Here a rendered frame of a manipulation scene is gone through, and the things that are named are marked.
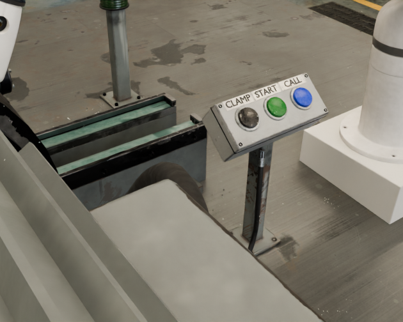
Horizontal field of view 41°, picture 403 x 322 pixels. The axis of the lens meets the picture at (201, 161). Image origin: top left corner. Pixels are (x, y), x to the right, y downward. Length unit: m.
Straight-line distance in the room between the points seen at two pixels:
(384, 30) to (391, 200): 0.29
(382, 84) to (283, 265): 0.36
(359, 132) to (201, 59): 0.59
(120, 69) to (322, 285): 0.68
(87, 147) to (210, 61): 0.61
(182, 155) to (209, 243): 0.80
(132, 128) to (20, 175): 0.84
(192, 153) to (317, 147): 0.25
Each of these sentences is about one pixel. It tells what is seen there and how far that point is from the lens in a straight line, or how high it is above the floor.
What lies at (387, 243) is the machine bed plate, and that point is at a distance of 0.97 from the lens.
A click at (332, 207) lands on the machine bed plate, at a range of 1.01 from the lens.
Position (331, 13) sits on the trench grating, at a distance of 4.29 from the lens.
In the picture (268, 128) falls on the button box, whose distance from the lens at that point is 0.73.
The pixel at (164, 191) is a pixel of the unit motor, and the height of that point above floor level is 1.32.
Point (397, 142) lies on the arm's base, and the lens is 1.03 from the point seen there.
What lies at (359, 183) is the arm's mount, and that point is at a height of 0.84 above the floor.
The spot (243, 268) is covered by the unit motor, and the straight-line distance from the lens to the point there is 0.17.
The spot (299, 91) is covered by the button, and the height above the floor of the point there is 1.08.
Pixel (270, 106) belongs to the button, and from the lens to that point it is 0.74.
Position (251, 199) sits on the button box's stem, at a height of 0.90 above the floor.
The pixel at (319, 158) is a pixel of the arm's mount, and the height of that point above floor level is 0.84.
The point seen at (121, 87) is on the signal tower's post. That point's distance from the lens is 1.28.
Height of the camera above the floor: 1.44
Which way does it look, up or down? 36 degrees down
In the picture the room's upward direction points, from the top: 1 degrees clockwise
